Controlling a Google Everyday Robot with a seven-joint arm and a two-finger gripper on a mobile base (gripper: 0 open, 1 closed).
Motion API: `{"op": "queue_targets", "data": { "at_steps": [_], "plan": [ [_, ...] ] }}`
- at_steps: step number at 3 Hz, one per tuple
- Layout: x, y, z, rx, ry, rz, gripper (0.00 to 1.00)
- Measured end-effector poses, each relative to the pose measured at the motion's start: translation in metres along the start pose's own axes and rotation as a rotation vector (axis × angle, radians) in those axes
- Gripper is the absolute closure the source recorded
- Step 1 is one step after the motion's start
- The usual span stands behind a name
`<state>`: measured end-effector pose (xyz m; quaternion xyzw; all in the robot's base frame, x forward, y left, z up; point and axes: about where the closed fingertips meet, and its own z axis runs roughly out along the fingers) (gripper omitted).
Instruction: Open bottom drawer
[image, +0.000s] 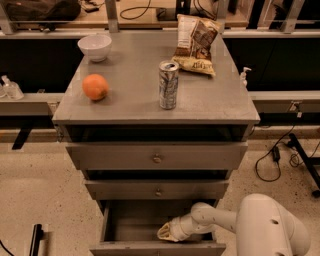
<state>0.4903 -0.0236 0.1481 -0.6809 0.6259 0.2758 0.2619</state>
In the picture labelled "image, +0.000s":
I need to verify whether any black stand leg right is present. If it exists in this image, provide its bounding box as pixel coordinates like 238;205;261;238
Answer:
289;133;320;198

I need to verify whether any grey drawer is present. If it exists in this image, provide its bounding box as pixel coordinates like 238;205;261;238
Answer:
85;179;228;200
90;200;226;256
66;142;248;170

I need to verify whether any black bag on bench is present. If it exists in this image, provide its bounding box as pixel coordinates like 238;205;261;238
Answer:
1;0;81;21

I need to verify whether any grey bottom drawer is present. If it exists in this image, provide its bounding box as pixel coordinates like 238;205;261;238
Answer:
90;200;226;256

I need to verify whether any orange fruit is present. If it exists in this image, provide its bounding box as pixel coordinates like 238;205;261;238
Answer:
82;74;109;101

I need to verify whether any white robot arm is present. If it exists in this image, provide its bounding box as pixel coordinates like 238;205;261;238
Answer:
157;194;311;256

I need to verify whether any black floor cable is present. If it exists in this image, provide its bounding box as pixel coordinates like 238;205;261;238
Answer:
254;113;320;183

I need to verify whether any black cable on bench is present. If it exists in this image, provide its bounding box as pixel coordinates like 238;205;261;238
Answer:
119;0;167;21

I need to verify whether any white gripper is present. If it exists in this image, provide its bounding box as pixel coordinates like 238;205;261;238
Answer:
157;215;194;242

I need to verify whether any grey top drawer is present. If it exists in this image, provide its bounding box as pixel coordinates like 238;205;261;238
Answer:
66;142;248;170

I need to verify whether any grey middle drawer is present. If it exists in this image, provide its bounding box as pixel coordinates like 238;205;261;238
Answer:
85;179;228;200

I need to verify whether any clear sanitizer bottle left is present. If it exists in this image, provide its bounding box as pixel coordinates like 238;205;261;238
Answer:
1;75;24;100

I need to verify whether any brown chip bag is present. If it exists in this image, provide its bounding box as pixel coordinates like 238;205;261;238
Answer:
172;14;221;76

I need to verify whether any grey drawer cabinet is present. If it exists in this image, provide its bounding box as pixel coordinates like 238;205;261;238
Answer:
51;30;261;218

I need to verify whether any white pump bottle right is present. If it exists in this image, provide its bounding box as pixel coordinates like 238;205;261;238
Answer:
240;67;252;87

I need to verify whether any black bar on floor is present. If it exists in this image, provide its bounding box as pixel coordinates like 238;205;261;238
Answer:
29;224;44;256

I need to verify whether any silver drink can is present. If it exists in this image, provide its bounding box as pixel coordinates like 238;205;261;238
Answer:
159;60;179;110

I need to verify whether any white bowl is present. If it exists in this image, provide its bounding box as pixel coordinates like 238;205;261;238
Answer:
77;34;112;62

